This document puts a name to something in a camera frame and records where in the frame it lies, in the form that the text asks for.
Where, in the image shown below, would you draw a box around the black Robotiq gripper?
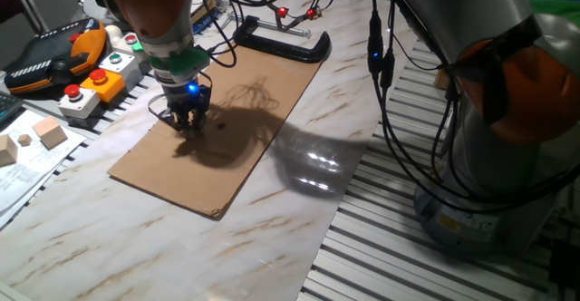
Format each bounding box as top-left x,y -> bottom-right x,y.
160,81 -> 214,138

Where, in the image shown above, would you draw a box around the dark red sleeved forearm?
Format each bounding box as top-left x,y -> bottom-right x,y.
0,0 -> 27,24

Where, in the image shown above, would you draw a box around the brown cardboard sheet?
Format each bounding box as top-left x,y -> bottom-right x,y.
107,42 -> 323,220

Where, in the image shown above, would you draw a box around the white box green lamp button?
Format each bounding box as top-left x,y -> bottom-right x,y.
98,51 -> 144,92

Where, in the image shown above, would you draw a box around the orange box red button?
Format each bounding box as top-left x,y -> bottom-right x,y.
80,68 -> 126,103

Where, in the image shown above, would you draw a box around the blue flat box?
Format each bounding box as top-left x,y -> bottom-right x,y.
193,17 -> 218,34

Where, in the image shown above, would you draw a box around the white box small red button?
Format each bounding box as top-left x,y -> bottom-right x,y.
111,32 -> 150,66

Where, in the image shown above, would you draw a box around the white box red mushroom button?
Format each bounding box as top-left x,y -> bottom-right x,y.
57,83 -> 102,120

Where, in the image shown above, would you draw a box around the white round ball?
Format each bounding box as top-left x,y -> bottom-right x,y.
103,24 -> 124,47

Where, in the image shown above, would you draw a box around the black C-clamp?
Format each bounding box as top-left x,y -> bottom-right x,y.
233,15 -> 333,64

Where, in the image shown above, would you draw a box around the medium wooden cube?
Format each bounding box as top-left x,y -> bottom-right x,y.
31,115 -> 69,151

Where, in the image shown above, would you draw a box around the white marble pattern sheet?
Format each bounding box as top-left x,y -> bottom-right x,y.
0,0 -> 425,301

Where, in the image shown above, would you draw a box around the sensor board red lights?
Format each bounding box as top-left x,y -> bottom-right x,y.
271,4 -> 323,33

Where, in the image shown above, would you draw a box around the black orange teach pendant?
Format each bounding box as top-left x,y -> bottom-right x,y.
3,17 -> 108,95

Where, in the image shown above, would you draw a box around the printed white paper sheets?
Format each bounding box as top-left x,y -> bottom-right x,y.
0,109 -> 88,229

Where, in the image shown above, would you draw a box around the black computer keyboard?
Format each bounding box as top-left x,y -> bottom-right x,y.
0,91 -> 24,125

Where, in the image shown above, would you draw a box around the large wooden cube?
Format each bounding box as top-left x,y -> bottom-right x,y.
0,133 -> 19,168

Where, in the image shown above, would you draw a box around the thin grey sensor cable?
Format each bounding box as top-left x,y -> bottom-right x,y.
147,92 -> 176,123

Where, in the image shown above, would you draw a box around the black cable blue light plug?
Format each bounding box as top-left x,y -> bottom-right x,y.
366,0 -> 481,207

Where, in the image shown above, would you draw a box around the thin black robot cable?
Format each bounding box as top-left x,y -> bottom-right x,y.
428,78 -> 513,207

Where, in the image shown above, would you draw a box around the black velcro strap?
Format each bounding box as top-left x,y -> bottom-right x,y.
441,15 -> 543,125

